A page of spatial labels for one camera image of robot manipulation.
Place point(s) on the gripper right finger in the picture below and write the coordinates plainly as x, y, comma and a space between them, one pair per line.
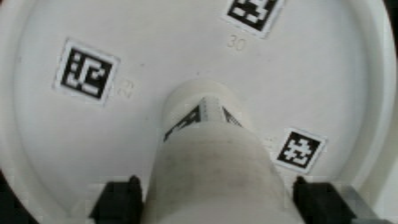
331, 204

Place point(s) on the white table leg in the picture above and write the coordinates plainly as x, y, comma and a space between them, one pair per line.
216, 185

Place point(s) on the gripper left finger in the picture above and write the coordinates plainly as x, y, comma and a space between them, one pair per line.
120, 205

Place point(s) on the white round table top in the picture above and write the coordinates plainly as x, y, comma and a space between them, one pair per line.
98, 55

